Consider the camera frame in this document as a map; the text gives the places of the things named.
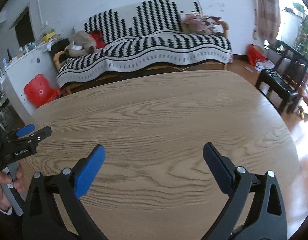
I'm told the person's left hand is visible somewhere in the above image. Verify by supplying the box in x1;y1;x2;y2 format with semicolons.
0;161;25;216

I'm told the red bear plastic stool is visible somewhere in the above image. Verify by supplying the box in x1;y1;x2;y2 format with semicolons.
23;74;61;108

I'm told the white cabinet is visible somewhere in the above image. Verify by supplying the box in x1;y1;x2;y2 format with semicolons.
0;48;57;121

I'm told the yellow item on cabinet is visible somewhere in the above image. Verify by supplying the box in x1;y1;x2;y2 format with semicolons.
41;31;56;42

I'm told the brown plush toy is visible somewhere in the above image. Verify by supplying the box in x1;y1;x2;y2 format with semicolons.
65;31;97;57

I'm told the red cushion on sofa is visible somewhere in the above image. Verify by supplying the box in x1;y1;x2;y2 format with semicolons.
89;30;106;49

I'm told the black wooden chair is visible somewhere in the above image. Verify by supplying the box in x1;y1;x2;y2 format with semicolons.
255;41;308;114

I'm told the pink toy ride-on car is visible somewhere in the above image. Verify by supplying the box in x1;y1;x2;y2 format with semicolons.
297;69;308;107

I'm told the red bag on floor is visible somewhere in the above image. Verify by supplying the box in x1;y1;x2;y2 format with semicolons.
247;44;266;67

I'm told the black white striped sofa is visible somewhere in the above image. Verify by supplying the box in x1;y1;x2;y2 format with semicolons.
56;0;232;88

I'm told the green potted plant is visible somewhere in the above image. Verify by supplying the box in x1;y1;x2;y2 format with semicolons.
293;2;308;59

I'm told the pink floral pillow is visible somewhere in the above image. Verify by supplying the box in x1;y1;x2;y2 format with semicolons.
180;12;221;35

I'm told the checkered curtain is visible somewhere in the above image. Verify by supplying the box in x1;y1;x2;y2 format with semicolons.
256;0;281;44

